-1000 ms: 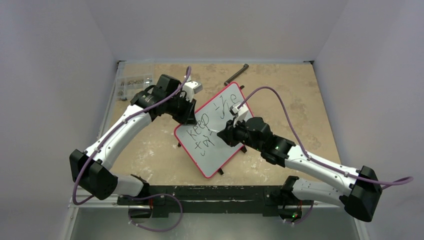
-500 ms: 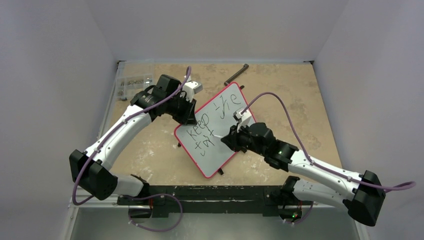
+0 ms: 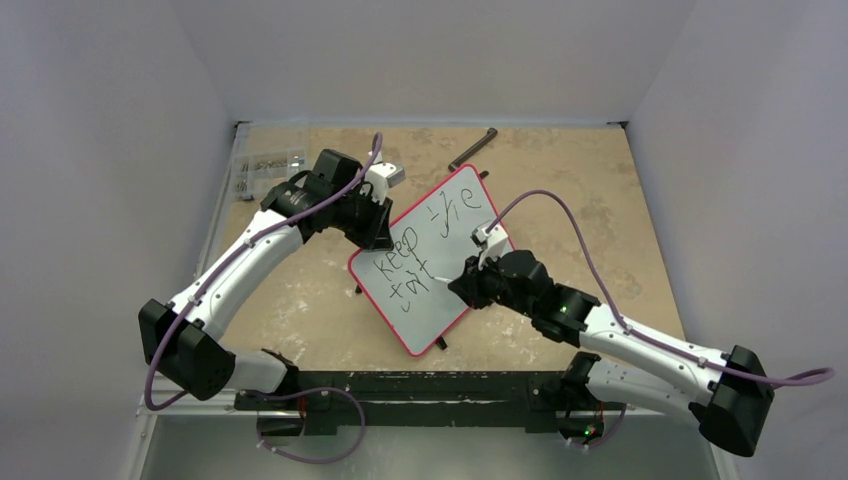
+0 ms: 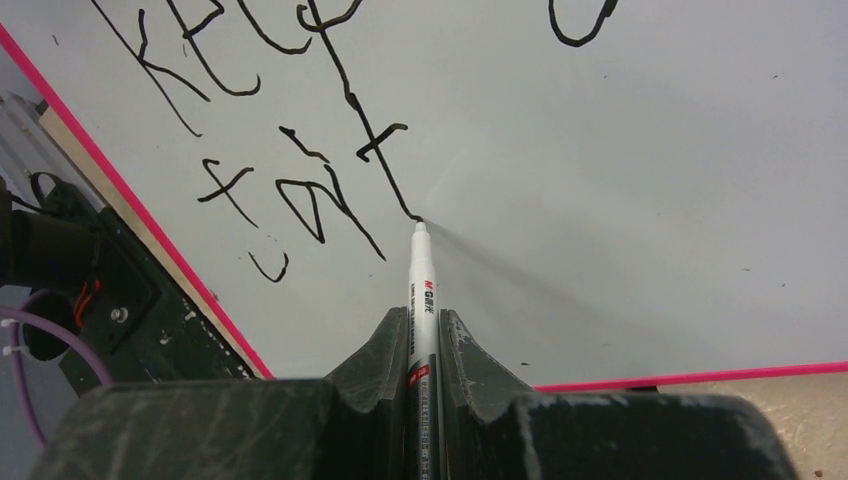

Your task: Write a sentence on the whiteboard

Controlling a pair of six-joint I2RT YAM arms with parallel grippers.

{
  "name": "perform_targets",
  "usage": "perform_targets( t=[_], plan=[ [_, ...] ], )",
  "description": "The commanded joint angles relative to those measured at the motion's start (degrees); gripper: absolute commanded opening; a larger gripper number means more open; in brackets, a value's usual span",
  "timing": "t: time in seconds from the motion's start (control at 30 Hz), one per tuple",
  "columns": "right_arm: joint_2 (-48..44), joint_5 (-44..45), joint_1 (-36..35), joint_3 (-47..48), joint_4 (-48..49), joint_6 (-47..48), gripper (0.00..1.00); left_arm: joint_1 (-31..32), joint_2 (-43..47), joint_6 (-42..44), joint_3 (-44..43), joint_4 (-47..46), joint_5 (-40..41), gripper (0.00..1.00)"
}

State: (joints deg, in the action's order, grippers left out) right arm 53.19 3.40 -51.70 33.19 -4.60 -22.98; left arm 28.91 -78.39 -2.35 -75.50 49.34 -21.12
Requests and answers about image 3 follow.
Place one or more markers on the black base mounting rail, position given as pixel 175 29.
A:
pixel 319 402

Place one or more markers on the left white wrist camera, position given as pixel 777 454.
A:
pixel 379 179

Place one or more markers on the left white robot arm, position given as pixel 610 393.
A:
pixel 181 337

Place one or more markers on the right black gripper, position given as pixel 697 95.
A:
pixel 478 285

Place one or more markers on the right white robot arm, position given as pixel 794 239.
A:
pixel 716 389

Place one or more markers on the clear plastic screw box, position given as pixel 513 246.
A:
pixel 253 175

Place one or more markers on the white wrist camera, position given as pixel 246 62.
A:
pixel 492 241
pixel 379 179

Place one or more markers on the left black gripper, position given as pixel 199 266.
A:
pixel 366 236

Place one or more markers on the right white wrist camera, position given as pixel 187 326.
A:
pixel 492 241

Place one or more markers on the red framed whiteboard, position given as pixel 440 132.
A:
pixel 432 237

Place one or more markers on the black crank handle tool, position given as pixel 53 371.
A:
pixel 462 158

